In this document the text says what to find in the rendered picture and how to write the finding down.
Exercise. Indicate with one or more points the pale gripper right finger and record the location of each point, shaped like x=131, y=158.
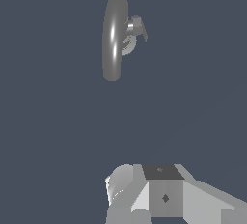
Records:
x=167, y=195

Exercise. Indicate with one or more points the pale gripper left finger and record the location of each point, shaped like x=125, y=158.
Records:
x=120, y=186

